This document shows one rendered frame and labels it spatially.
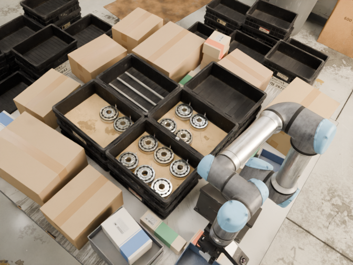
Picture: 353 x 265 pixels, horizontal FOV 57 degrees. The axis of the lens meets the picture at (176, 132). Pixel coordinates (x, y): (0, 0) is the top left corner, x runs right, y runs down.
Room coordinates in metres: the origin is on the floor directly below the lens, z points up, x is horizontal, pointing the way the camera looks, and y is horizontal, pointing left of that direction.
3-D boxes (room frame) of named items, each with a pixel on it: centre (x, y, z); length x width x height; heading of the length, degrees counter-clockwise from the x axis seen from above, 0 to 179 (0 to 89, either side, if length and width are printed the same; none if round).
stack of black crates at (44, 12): (2.40, 1.22, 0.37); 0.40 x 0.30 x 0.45; 150
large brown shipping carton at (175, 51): (1.67, 0.12, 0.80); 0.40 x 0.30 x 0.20; 150
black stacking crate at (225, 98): (1.32, -0.24, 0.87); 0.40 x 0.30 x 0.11; 57
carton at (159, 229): (0.52, 0.00, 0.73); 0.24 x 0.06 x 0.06; 57
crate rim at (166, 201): (0.81, 0.09, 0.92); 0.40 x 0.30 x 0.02; 57
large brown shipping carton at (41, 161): (0.78, 0.69, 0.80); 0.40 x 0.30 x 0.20; 64
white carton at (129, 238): (0.44, 0.15, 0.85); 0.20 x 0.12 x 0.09; 49
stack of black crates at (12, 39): (2.06, 1.42, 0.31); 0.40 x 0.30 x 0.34; 150
